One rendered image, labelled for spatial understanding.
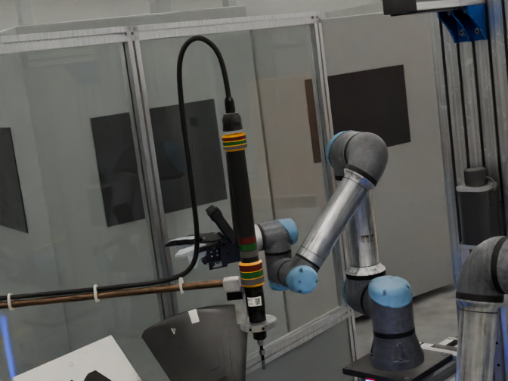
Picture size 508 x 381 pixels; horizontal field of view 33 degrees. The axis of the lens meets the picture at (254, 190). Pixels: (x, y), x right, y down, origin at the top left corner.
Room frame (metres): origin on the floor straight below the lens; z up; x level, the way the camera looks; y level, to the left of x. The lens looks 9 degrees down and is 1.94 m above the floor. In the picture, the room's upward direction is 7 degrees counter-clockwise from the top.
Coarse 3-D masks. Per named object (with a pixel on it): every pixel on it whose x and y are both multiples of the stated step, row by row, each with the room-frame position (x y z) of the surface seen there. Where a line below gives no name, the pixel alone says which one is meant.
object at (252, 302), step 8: (232, 104) 1.55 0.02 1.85; (232, 112) 1.55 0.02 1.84; (224, 120) 1.54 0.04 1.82; (232, 120) 1.54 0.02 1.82; (240, 120) 1.55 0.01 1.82; (224, 128) 1.55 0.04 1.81; (232, 128) 1.54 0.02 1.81; (240, 128) 1.54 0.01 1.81; (248, 288) 1.54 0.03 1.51; (256, 288) 1.54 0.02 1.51; (248, 296) 1.54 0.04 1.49; (256, 296) 1.54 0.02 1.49; (264, 296) 1.55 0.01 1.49; (248, 304) 1.54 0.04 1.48; (256, 304) 1.54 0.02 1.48; (264, 304) 1.55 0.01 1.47; (256, 312) 1.54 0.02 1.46; (264, 312) 1.55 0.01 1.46; (256, 320) 1.54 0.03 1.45; (264, 320) 1.54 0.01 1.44; (256, 336) 1.54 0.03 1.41; (264, 336) 1.55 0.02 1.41
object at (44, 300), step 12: (132, 288) 1.58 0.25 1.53; (144, 288) 1.57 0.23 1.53; (156, 288) 1.57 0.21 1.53; (168, 288) 1.57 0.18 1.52; (192, 288) 1.56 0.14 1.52; (204, 288) 1.56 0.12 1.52; (24, 300) 1.60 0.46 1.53; (36, 300) 1.59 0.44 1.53; (48, 300) 1.59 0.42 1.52; (60, 300) 1.59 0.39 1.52; (72, 300) 1.59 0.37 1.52; (84, 300) 1.59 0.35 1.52
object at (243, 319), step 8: (224, 280) 1.55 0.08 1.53; (232, 280) 1.54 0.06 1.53; (224, 288) 1.55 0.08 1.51; (232, 288) 1.54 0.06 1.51; (240, 288) 1.56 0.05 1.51; (232, 296) 1.54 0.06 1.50; (240, 296) 1.54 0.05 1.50; (240, 304) 1.54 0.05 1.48; (240, 312) 1.54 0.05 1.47; (240, 320) 1.54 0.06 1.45; (248, 320) 1.56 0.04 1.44; (272, 320) 1.54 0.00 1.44; (240, 328) 1.55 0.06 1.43; (248, 328) 1.53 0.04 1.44; (256, 328) 1.52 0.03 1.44; (264, 328) 1.52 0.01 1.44
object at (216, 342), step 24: (216, 312) 1.72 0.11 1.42; (144, 336) 1.68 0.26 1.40; (168, 336) 1.68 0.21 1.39; (192, 336) 1.67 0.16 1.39; (216, 336) 1.67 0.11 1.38; (240, 336) 1.67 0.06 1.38; (168, 360) 1.65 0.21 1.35; (192, 360) 1.64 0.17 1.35; (216, 360) 1.62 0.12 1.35; (240, 360) 1.62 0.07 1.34
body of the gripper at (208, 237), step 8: (200, 240) 2.27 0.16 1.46; (208, 240) 2.24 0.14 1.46; (216, 240) 2.24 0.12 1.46; (224, 240) 2.25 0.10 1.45; (216, 248) 2.24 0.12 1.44; (224, 248) 2.25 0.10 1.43; (232, 248) 2.28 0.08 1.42; (208, 256) 2.24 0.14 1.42; (216, 256) 2.25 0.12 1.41; (224, 256) 2.25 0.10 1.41; (232, 256) 2.28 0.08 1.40; (224, 264) 2.25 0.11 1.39
